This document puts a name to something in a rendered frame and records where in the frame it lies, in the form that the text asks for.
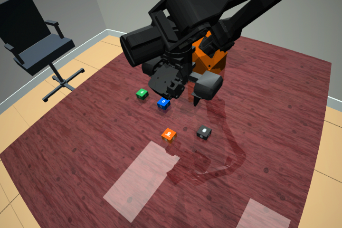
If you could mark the blue block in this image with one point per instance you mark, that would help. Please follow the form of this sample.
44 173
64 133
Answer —
163 103

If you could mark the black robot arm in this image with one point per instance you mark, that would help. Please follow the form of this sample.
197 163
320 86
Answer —
189 21

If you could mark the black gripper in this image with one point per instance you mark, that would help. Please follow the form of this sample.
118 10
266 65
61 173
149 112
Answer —
206 85

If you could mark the green block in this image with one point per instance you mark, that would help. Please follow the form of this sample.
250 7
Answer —
142 94

